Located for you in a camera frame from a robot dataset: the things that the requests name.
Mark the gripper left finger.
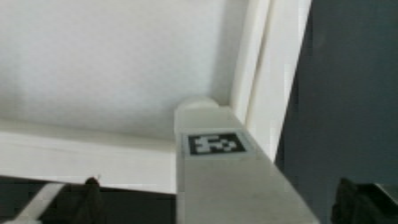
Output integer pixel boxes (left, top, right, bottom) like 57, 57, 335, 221
11, 176, 109, 224

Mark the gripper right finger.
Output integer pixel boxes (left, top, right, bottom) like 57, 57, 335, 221
331, 178, 398, 224

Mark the white desk top tray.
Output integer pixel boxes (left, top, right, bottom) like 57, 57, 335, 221
0, 0, 313, 193

